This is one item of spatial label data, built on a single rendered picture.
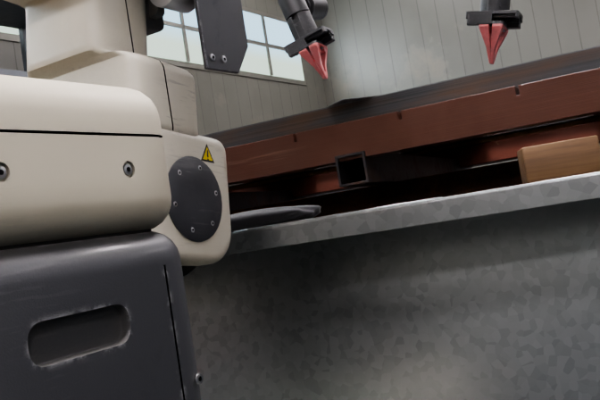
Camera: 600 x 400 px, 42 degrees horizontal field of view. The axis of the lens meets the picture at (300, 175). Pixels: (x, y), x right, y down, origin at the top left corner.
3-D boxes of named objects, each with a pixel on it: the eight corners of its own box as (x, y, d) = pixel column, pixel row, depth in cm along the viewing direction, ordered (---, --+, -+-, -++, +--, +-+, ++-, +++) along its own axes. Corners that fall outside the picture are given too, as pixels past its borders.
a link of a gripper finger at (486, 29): (482, 66, 159) (485, 20, 159) (518, 66, 156) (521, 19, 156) (475, 61, 153) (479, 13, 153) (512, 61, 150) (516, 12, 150)
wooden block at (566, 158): (528, 184, 104) (520, 147, 104) (522, 186, 110) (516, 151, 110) (604, 171, 102) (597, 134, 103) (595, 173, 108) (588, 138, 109)
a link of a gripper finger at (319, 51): (312, 89, 175) (296, 52, 177) (340, 75, 173) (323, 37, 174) (301, 87, 169) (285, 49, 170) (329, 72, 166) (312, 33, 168)
